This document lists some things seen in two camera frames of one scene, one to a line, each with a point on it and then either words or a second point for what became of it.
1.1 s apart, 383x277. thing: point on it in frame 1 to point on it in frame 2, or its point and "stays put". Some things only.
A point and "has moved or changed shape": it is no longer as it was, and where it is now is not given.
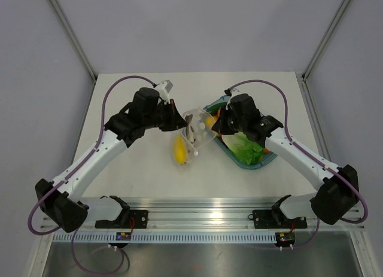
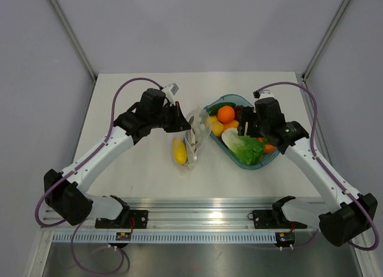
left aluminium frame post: [71, 34] stays put
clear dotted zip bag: [200, 129] has moved or changed shape
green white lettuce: [248, 152] stays put
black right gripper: [221, 127] to [248, 115]
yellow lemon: [179, 149] stays put
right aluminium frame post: [327, 35] stays put
